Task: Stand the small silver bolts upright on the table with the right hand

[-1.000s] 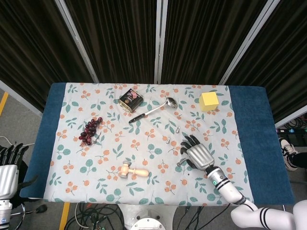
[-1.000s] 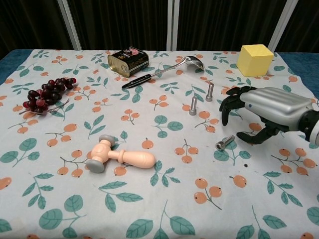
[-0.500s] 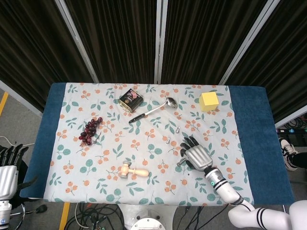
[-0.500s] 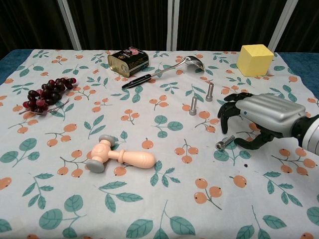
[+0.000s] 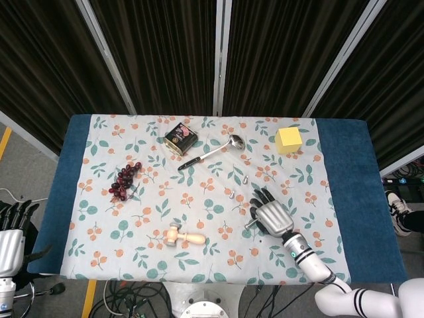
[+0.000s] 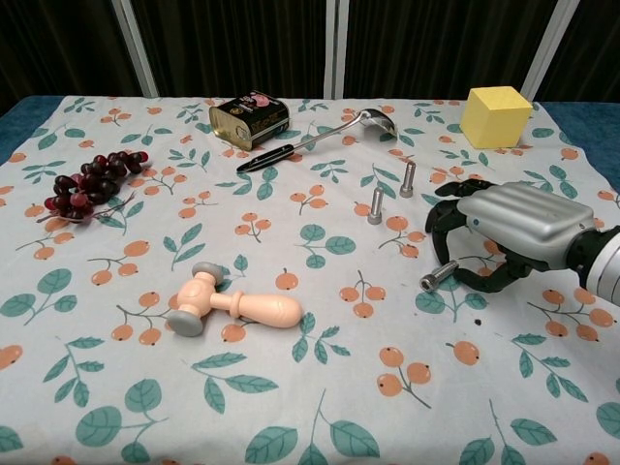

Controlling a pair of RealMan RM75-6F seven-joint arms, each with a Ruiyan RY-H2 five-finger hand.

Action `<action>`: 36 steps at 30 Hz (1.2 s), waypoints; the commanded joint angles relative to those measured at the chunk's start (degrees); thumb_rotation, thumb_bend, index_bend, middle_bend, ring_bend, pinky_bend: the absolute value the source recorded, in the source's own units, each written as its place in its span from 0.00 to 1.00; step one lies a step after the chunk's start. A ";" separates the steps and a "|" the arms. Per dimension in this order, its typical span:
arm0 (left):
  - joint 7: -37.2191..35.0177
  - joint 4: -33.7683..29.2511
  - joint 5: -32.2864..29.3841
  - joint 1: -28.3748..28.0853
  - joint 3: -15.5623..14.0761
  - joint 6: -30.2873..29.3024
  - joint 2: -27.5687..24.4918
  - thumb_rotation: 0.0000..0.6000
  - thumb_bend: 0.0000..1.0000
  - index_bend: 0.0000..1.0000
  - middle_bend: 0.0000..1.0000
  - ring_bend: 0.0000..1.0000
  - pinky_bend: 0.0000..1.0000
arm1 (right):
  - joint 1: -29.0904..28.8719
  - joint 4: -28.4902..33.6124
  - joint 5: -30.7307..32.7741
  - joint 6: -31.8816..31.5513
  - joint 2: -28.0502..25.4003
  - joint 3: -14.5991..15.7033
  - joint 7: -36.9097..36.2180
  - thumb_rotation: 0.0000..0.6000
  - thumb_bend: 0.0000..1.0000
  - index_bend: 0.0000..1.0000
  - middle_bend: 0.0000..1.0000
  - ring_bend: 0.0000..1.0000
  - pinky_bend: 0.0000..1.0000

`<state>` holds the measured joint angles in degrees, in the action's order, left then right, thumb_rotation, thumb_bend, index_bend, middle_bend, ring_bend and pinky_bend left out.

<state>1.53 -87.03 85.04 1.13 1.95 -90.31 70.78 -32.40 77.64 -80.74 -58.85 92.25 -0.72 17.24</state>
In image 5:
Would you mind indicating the grey metal screen base rail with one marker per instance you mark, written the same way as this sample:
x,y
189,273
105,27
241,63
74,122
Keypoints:
x,y
26,136
402,160

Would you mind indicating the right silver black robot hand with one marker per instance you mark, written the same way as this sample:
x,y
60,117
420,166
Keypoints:
x,y
273,217

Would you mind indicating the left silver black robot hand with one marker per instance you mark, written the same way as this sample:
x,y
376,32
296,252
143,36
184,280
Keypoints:
x,y
10,251

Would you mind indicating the dark red grape bunch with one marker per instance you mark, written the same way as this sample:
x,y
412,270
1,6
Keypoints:
x,y
124,180

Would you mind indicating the floral white tablecloth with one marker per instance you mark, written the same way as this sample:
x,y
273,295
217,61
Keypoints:
x,y
165,205

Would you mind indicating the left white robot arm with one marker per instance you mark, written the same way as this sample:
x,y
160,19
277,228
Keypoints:
x,y
6,295

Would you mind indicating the black gold tin can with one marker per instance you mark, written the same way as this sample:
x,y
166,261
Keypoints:
x,y
180,137

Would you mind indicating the black trouser leg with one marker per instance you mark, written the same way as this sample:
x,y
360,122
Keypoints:
x,y
414,222

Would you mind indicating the white black sneaker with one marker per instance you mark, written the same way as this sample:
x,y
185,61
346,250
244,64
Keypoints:
x,y
395,207

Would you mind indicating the black pleated screen panel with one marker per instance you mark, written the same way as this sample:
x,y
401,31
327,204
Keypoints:
x,y
43,66
165,56
394,99
275,56

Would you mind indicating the grey metal screen post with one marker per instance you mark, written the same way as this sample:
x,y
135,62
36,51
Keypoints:
x,y
344,56
106,56
221,56

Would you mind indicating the beige toy hammer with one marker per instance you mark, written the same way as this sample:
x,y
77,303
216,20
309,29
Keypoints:
x,y
180,236

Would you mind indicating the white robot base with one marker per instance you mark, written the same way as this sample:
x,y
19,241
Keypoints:
x,y
203,299

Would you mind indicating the black power strip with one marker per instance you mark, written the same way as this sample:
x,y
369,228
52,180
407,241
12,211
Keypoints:
x,y
402,181

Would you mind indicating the blue table cover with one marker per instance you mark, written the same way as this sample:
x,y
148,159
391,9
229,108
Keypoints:
x,y
348,172

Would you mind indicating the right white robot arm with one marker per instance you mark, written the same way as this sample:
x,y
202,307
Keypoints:
x,y
314,265

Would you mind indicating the yellow cube block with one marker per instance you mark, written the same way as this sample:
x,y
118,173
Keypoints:
x,y
289,140

